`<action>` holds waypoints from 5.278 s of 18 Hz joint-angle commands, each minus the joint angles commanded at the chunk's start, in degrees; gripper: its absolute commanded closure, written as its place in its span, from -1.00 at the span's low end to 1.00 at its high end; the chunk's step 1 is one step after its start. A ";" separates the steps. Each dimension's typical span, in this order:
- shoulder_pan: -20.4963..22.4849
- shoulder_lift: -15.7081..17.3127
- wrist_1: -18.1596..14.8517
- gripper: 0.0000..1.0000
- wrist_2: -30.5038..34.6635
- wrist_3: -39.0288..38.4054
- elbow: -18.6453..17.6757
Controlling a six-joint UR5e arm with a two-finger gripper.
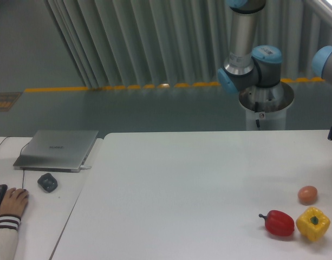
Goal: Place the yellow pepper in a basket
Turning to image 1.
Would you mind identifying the grey pleated curtain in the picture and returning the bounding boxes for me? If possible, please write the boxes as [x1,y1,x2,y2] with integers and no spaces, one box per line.
[46,1,332,89]

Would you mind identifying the black thin cable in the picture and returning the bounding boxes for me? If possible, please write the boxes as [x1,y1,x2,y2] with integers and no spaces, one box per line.
[0,136,34,190]

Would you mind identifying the silver closed laptop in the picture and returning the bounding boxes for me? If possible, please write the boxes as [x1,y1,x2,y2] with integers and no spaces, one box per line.
[14,130,98,173]

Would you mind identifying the red bell pepper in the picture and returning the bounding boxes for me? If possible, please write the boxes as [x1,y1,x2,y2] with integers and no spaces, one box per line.
[258,210,295,237]

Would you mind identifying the cream sleeve forearm striped cuff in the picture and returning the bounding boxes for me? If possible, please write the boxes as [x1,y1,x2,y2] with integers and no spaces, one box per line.
[0,214,21,260]

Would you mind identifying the dark grey small device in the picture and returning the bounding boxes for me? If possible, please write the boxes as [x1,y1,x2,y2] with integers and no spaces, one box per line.
[37,173,58,193]

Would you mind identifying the yellow bell pepper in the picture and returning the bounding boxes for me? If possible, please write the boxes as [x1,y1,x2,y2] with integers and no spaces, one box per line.
[296,207,330,242]

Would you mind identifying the brown egg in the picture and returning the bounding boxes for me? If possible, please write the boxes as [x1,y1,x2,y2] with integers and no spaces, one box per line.
[297,186,318,204]

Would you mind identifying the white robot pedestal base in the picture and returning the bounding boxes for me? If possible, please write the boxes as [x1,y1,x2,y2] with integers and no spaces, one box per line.
[238,82,295,131]

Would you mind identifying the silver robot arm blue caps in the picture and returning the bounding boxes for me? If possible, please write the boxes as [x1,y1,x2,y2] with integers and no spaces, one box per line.
[217,1,332,131]

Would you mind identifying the person's hand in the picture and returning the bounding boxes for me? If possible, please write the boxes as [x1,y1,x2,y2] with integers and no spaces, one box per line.
[0,187,28,218]

